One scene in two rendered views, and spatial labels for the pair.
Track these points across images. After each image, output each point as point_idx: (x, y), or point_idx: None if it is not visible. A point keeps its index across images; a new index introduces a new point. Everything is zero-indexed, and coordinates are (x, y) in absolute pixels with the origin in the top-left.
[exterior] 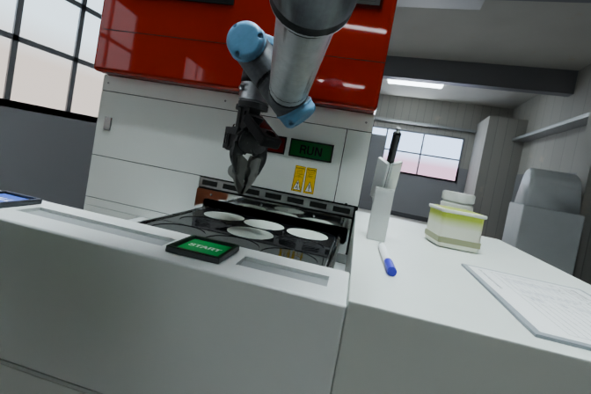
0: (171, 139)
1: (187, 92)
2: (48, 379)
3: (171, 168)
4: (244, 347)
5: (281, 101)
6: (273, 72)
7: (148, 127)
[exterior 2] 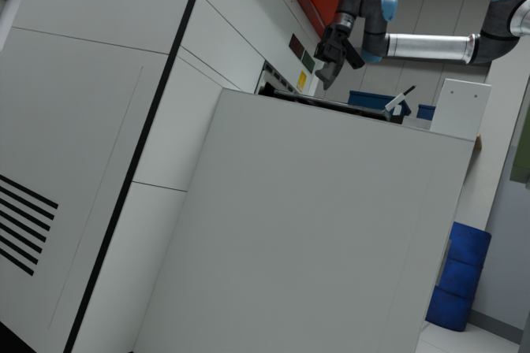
0: (259, 16)
1: None
2: None
3: (252, 44)
4: None
5: (393, 53)
6: (419, 49)
7: None
